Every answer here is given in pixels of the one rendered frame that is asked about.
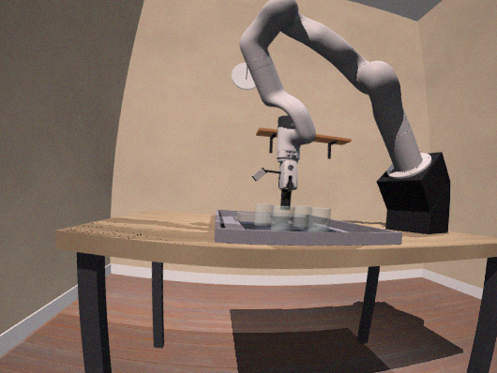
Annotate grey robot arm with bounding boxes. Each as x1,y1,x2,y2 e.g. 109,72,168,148
239,0,432,179

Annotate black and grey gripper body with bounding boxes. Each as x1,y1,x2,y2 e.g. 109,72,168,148
278,159,298,190

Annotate clear glass jar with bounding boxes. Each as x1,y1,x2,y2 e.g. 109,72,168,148
254,203,275,227
294,205,309,228
270,205,295,231
308,208,331,232

